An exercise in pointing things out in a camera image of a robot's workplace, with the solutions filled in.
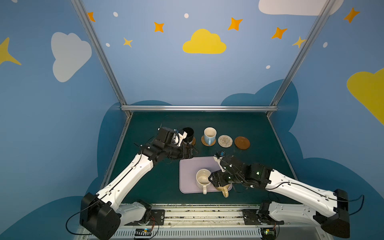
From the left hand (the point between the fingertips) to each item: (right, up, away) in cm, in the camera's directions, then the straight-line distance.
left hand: (193, 152), depth 74 cm
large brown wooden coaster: (+1, +2, +29) cm, 29 cm away
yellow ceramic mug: (+16, -20, +2) cm, 26 cm away
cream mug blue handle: (+12, +8, +27) cm, 30 cm away
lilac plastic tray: (-3, -13, +18) cm, 23 cm away
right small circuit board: (+38, -41, -1) cm, 55 cm away
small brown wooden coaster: (+35, +1, +31) cm, 46 cm away
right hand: (+11, -11, -2) cm, 16 cm away
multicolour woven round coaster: (+23, +3, +30) cm, 38 cm away
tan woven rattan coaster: (+7, +2, +30) cm, 31 cm away
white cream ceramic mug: (+5, -18, +10) cm, 21 cm away
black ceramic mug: (-2, +9, +21) cm, 23 cm away
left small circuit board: (-25, -40, -1) cm, 47 cm away
